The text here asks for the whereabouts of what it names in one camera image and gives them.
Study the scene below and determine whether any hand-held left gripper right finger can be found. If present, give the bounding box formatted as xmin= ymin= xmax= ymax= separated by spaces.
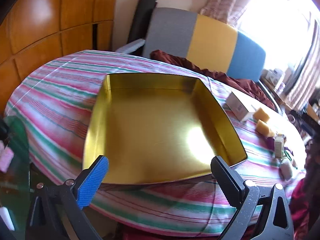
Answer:
xmin=210 ymin=156 xmax=295 ymax=240

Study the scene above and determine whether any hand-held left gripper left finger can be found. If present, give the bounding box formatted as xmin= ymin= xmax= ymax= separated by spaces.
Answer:
xmin=25 ymin=155 xmax=109 ymax=240

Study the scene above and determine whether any small green yellow box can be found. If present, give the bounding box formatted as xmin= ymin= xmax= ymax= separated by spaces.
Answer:
xmin=274 ymin=134 xmax=287 ymax=158

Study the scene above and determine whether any purple snack packet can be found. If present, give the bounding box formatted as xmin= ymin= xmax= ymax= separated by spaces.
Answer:
xmin=266 ymin=135 xmax=277 ymax=149

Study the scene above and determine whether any yellow patterned sock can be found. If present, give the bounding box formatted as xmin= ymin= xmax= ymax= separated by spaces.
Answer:
xmin=255 ymin=119 xmax=275 ymax=137

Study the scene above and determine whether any yellow sponge cake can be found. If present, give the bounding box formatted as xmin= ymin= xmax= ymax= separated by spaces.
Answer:
xmin=253 ymin=107 xmax=271 ymax=120

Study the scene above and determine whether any clear pastry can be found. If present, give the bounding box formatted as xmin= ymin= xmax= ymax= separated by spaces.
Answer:
xmin=279 ymin=156 xmax=294 ymax=180

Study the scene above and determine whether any white carton box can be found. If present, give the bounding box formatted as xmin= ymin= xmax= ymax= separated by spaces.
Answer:
xmin=226 ymin=91 xmax=258 ymax=122

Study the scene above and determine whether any gold-lined tin box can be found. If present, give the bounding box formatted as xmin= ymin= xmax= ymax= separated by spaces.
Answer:
xmin=82 ymin=74 xmax=248 ymax=185

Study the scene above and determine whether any wooden side desk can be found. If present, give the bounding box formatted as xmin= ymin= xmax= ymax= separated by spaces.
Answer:
xmin=260 ymin=77 xmax=320 ymax=120

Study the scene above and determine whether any grey armrest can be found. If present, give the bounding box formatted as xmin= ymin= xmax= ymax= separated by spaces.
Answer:
xmin=257 ymin=80 xmax=282 ymax=113
xmin=116 ymin=39 xmax=146 ymax=54

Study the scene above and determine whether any pale patterned curtain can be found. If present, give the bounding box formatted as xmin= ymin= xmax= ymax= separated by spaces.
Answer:
xmin=200 ymin=0 xmax=260 ymax=28
xmin=285 ymin=17 xmax=320 ymax=110

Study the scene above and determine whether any white box with blue print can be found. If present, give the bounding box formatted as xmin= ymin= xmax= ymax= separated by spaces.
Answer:
xmin=265 ymin=67 xmax=285 ymax=85

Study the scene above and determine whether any dark red cloth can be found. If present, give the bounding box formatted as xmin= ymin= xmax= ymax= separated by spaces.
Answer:
xmin=150 ymin=49 xmax=275 ymax=109

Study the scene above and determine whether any green glass table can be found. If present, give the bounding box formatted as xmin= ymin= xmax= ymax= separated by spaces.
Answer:
xmin=0 ymin=115 xmax=32 ymax=240

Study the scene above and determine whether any white block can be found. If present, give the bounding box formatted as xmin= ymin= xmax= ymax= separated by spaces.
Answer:
xmin=0 ymin=206 xmax=15 ymax=232

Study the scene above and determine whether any striped bed sheet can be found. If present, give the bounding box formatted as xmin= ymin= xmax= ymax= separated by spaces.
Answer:
xmin=5 ymin=50 xmax=307 ymax=238

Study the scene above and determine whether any grey yellow blue sofa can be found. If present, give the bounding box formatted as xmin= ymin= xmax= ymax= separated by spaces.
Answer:
xmin=142 ymin=7 xmax=266 ymax=83

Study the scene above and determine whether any wooden wardrobe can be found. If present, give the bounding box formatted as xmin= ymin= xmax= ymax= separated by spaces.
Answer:
xmin=0 ymin=0 xmax=119 ymax=110

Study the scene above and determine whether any black rolled mat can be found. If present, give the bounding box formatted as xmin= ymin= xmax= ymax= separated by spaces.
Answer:
xmin=127 ymin=0 xmax=158 ymax=54

